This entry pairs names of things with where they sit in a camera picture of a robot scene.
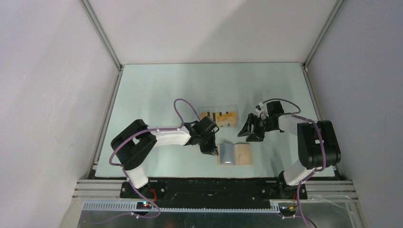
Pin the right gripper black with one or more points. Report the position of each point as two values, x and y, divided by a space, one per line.
252 119

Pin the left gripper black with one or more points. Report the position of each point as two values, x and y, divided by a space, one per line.
210 149

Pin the clear plastic card box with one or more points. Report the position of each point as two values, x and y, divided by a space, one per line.
225 108

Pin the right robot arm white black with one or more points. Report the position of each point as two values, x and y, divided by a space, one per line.
317 144

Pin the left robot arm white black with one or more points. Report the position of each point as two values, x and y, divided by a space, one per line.
135 142

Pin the orange credit cards stack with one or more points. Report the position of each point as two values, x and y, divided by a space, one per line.
222 119

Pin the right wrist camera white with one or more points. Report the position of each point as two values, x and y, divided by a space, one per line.
261 112

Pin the right aluminium frame post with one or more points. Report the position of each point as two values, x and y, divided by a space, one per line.
322 34

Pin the aluminium frame post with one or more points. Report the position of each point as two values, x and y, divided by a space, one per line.
322 34
96 23

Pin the grey slotted cable duct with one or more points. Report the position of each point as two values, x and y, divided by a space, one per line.
138 206

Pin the aluminium front frame rail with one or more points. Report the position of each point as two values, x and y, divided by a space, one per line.
317 190

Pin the left aluminium frame post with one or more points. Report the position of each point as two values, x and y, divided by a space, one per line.
96 23

